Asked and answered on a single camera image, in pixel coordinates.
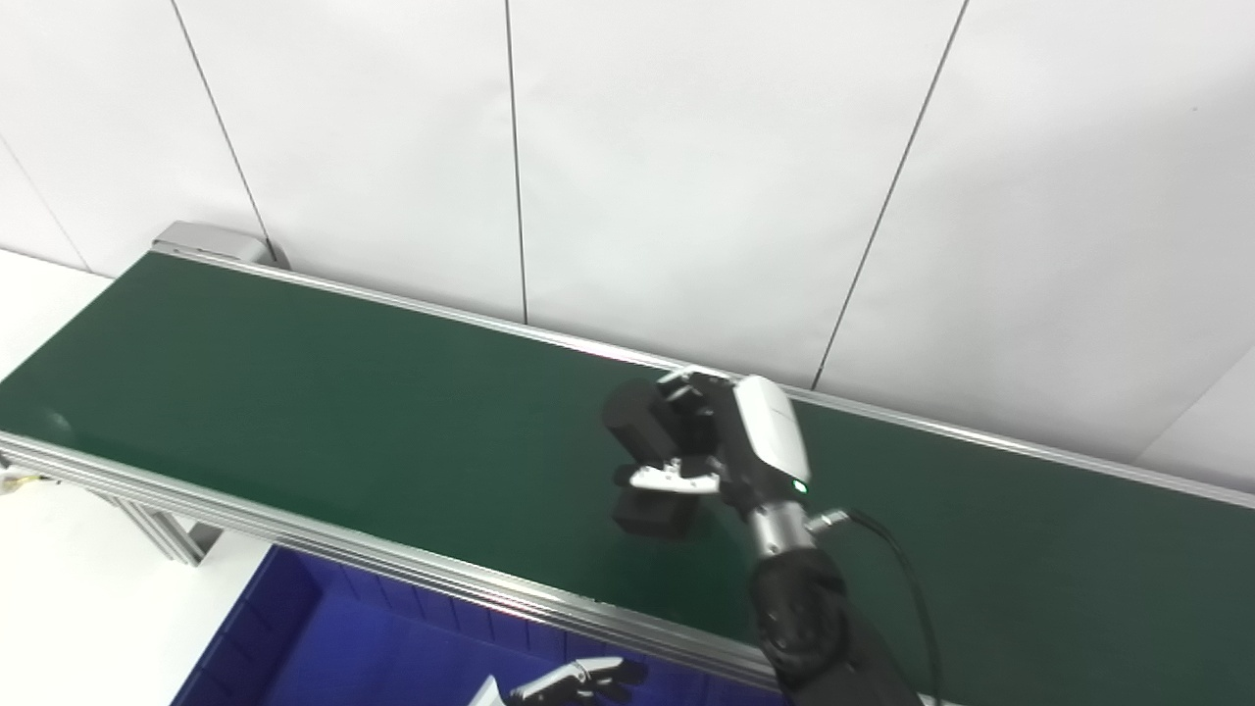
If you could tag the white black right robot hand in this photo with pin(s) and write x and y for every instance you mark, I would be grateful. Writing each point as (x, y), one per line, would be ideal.
(770, 431)

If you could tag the blue plastic bin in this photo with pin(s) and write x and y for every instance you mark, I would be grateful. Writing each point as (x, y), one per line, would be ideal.
(343, 647)

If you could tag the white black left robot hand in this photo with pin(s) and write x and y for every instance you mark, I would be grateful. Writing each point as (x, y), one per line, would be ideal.
(578, 679)

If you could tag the green conveyor belt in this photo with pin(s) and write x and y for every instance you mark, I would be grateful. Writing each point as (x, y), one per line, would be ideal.
(294, 539)
(343, 412)

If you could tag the black cylinder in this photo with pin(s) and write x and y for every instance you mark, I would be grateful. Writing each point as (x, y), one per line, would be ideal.
(637, 417)

